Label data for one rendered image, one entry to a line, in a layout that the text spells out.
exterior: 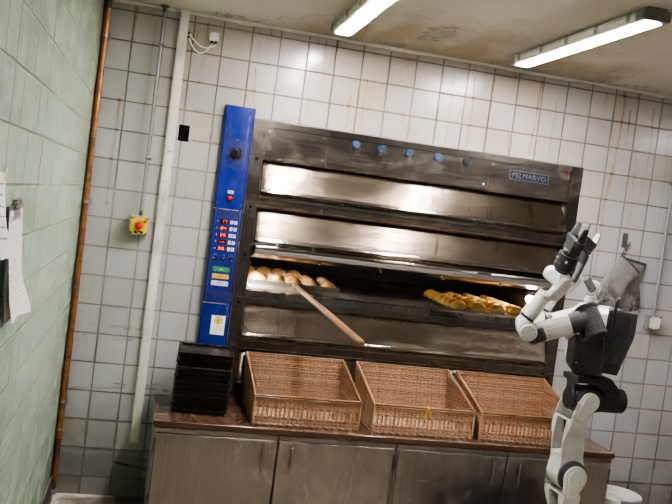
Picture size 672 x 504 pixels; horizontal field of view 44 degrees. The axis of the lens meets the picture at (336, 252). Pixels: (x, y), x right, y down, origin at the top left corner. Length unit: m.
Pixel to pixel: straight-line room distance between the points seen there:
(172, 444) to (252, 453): 0.39
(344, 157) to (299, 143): 0.26
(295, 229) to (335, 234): 0.23
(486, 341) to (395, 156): 1.20
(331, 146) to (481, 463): 1.86
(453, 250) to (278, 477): 1.61
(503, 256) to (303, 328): 1.23
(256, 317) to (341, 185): 0.86
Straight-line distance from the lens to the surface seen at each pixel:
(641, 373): 5.47
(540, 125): 5.03
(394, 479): 4.41
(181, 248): 4.54
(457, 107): 4.84
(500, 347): 5.01
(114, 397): 4.68
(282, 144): 4.60
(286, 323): 4.65
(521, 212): 4.97
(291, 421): 4.25
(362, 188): 4.67
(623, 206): 5.27
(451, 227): 4.82
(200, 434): 4.17
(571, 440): 4.04
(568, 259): 3.65
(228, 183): 4.51
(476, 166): 4.88
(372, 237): 4.69
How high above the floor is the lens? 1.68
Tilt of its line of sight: 3 degrees down
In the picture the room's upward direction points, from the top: 7 degrees clockwise
